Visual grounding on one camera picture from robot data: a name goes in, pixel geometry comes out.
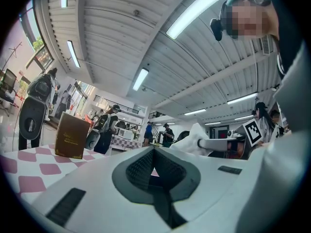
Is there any white microwave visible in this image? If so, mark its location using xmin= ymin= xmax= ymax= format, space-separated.
xmin=118 ymin=127 xmax=134 ymax=140

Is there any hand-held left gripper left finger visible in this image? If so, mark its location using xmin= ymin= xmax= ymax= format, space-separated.
xmin=31 ymin=146 xmax=176 ymax=233

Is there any brown book-shaped box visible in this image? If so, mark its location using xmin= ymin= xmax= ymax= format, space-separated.
xmin=54 ymin=112 xmax=91 ymax=160

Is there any black head camera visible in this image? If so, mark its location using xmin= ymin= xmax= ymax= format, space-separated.
xmin=210 ymin=17 xmax=226 ymax=42

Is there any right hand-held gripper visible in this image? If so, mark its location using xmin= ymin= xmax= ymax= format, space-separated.
xmin=197 ymin=118 xmax=265 ymax=160

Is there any white cloth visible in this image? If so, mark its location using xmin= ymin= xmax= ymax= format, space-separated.
xmin=169 ymin=122 xmax=212 ymax=157

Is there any black office chair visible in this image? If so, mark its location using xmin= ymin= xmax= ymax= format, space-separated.
xmin=176 ymin=130 xmax=192 ymax=143

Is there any person's black shirt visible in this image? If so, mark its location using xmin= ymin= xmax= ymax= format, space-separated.
xmin=276 ymin=33 xmax=307 ymax=80

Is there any black mesh chair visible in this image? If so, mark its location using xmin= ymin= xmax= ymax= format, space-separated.
xmin=0 ymin=68 xmax=18 ymax=104

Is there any large black frame window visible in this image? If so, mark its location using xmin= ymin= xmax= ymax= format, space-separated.
xmin=19 ymin=0 xmax=54 ymax=70

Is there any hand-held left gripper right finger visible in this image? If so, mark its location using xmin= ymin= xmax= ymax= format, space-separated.
xmin=154 ymin=146 xmax=259 ymax=233

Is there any person's head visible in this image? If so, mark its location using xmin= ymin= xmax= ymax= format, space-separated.
xmin=220 ymin=0 xmax=280 ymax=42

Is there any grey oval hard case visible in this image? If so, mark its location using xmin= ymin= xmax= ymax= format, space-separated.
xmin=18 ymin=97 xmax=47 ymax=141
xmin=85 ymin=130 xmax=101 ymax=151

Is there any coat rack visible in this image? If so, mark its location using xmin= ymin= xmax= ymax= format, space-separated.
xmin=4 ymin=41 xmax=23 ymax=67

